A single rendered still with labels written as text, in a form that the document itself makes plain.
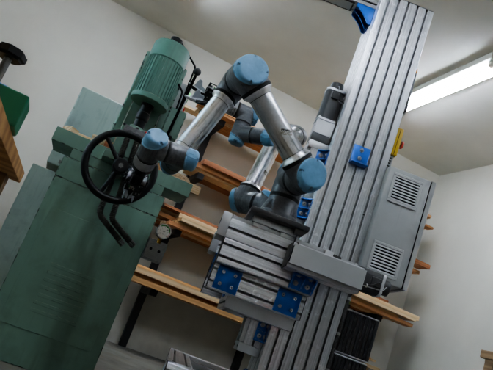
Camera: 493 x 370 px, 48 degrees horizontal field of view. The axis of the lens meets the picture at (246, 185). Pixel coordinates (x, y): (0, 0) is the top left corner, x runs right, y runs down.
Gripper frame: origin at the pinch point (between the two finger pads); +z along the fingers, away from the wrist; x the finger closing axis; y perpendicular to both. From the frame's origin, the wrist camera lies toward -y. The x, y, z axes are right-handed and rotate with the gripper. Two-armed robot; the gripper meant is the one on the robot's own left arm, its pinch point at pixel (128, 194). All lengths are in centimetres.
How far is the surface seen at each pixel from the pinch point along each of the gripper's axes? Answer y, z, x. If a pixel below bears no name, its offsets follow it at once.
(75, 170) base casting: -16.0, 18.2, -22.1
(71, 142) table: -24.4, 13.2, -28.2
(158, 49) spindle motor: -79, -7, -13
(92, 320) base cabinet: 29, 44, 7
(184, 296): -97, 202, 77
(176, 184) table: -25.6, 12.5, 17.3
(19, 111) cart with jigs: 76, -98, -22
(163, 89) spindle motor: -64, 0, -3
